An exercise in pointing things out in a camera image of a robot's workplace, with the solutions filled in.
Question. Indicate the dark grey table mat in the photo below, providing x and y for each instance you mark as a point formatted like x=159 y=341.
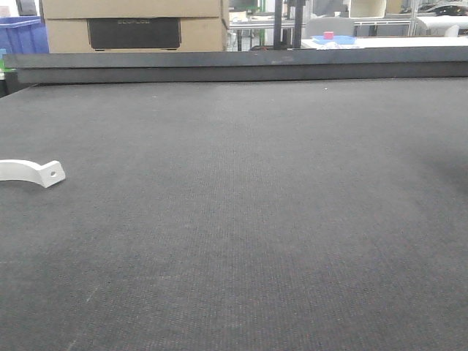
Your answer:
x=314 y=215

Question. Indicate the lower cardboard box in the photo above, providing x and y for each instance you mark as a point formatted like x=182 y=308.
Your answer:
x=197 y=35

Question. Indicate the cardboard box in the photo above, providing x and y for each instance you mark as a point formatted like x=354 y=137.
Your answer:
x=62 y=9
x=197 y=35

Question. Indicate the blue tray on table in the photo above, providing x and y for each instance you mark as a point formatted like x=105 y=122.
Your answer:
x=338 y=39

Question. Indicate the red cube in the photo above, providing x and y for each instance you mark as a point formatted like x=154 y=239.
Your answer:
x=328 y=35

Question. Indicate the black raised back board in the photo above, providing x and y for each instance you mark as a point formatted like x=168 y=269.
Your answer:
x=251 y=66

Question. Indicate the white background table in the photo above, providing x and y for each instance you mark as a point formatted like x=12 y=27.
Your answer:
x=390 y=42

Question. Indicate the upper cardboard box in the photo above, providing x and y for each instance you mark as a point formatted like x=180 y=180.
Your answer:
x=62 y=9

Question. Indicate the blue crate far left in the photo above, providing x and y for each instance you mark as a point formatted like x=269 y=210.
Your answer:
x=24 y=35

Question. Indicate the black vertical post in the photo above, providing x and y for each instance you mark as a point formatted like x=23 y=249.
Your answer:
x=277 y=25

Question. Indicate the white pipe clamp bracket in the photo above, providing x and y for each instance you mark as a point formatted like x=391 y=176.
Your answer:
x=23 y=170

